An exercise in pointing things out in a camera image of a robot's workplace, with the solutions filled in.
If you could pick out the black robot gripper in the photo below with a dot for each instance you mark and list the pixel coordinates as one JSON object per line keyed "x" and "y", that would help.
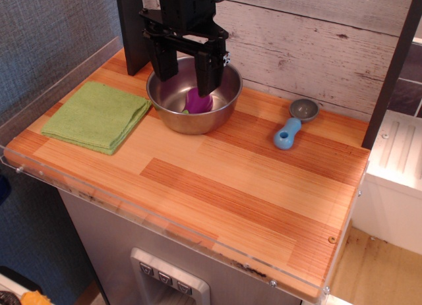
{"x": 165, "y": 30}

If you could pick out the stainless steel bowl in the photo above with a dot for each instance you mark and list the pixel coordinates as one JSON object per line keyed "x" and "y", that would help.
{"x": 169, "y": 98}

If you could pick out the green cloth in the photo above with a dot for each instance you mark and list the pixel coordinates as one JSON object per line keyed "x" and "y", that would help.
{"x": 97, "y": 117}

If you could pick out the blue grey scoop brush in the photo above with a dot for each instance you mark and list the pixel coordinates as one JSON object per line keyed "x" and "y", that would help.
{"x": 301, "y": 111}

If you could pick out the purple toy eggplant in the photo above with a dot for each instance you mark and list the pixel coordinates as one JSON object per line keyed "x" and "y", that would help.
{"x": 195, "y": 104}

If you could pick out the grey toy fridge cabinet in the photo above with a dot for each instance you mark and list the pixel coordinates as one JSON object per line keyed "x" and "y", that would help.
{"x": 109, "y": 238}

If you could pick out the silver dispenser button panel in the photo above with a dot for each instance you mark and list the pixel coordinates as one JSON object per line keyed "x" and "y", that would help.
{"x": 160, "y": 282}

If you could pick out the white toy sink unit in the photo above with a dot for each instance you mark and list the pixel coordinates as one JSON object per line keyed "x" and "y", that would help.
{"x": 389, "y": 207}

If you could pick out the orange object bottom left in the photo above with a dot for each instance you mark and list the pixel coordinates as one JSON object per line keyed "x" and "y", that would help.
{"x": 34, "y": 298}

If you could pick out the dark left frame post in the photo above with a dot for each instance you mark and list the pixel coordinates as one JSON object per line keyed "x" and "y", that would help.
{"x": 132, "y": 27}

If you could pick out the dark frame post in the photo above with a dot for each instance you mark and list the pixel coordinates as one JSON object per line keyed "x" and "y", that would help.
{"x": 132, "y": 27}
{"x": 398, "y": 59}

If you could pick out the dark right frame post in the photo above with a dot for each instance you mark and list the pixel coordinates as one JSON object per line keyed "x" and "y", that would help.
{"x": 398, "y": 59}

